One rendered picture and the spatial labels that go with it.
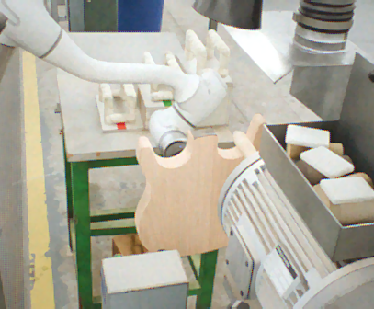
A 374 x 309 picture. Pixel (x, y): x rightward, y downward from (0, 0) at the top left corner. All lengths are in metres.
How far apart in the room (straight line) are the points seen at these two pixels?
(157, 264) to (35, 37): 0.67
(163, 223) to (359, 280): 0.76
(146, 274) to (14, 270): 1.70
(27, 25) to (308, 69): 0.74
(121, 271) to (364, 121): 0.53
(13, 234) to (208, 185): 1.70
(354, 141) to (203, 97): 0.75
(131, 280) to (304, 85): 0.48
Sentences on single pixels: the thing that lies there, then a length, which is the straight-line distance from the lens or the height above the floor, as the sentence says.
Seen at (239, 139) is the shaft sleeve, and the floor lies 1.26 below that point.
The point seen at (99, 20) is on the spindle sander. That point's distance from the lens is 3.53.
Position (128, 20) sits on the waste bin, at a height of 0.50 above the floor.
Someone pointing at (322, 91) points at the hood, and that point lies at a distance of 1.01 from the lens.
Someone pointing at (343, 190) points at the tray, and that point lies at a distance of 0.81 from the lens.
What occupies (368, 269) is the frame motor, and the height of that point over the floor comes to 1.37.
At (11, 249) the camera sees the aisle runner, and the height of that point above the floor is 0.00.
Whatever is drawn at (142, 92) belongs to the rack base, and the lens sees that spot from 1.97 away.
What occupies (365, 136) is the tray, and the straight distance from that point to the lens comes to 0.95.
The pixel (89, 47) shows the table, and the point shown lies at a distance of 2.69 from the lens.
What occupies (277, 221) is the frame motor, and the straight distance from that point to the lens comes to 0.91.
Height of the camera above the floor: 1.88
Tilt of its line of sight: 32 degrees down
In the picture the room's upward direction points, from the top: 5 degrees clockwise
